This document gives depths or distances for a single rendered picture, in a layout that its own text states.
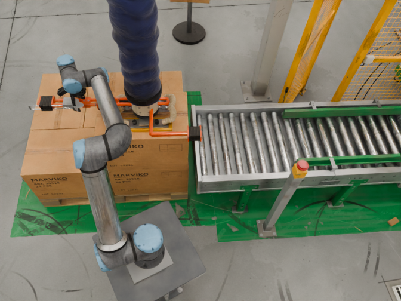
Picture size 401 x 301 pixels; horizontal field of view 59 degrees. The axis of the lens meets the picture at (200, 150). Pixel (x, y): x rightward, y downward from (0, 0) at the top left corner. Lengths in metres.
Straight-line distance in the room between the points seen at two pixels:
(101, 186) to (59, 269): 1.52
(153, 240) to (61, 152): 1.23
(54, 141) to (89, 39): 1.90
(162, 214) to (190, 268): 0.37
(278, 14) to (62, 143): 2.00
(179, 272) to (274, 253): 1.11
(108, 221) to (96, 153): 0.37
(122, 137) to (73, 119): 1.46
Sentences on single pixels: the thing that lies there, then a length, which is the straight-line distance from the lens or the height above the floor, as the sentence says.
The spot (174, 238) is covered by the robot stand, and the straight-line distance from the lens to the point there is 2.15.
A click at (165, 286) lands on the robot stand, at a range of 2.08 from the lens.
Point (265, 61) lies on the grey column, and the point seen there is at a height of 0.50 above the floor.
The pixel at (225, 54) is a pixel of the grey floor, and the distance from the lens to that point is 4.22.
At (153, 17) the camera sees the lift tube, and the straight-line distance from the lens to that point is 1.78.
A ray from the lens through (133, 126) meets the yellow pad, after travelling 2.28.
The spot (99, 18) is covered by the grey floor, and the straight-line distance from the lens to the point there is 4.75.
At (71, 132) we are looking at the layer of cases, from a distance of 2.88.
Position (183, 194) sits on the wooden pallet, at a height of 0.09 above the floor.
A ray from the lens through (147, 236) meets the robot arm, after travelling 1.85.
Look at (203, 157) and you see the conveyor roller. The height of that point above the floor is 0.55.
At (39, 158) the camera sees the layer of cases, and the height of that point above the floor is 0.54.
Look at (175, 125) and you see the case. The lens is 2.30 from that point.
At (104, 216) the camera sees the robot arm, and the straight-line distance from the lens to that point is 1.69.
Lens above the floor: 2.78
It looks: 57 degrees down
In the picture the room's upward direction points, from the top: 5 degrees clockwise
